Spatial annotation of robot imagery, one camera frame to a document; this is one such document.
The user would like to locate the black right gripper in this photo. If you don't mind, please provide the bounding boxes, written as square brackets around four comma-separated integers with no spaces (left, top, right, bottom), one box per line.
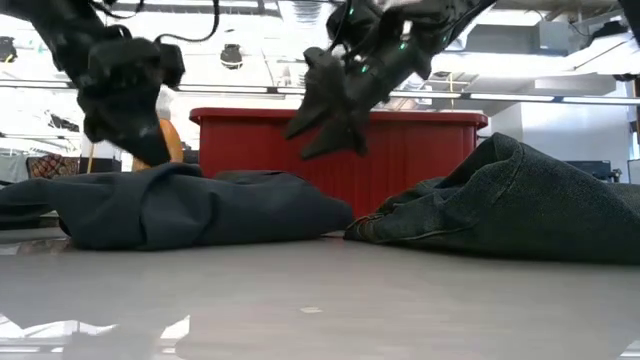
[283,34,434,162]

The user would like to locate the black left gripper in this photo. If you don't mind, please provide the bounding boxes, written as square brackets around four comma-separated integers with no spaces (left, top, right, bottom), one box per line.
[76,36,174,169]

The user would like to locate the dark navy garment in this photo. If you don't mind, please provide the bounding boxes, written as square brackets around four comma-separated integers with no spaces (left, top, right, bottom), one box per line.
[0,162,355,252]

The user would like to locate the blue denim jeans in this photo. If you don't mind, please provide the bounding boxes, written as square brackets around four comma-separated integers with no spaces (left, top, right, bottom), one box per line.
[343,131,640,266]

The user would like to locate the orange round object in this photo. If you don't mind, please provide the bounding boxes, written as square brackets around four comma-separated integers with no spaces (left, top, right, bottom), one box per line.
[131,118,185,174]

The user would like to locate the red ribbed plastic bin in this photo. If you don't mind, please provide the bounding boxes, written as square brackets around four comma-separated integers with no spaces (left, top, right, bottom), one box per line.
[188,106,490,220]

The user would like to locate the patterned red cloth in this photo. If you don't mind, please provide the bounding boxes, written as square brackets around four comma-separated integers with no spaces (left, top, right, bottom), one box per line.
[25,153,81,180]

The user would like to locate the black ceiling fixture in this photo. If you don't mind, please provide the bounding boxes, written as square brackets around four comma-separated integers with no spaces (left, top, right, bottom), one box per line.
[0,35,19,64]
[219,43,244,71]

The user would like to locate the long ceiling light strip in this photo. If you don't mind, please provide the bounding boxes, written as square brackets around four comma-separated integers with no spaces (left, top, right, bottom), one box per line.
[0,82,640,106]

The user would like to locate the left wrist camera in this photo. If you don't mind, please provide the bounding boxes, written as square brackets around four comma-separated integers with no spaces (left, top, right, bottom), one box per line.
[157,42,187,90]

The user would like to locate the black aluminium table frame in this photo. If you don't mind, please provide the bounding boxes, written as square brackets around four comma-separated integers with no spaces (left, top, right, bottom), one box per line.
[0,209,66,232]

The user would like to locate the grey ventilation duct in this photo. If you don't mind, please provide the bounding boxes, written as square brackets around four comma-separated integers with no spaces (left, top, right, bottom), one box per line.
[464,19,640,76]

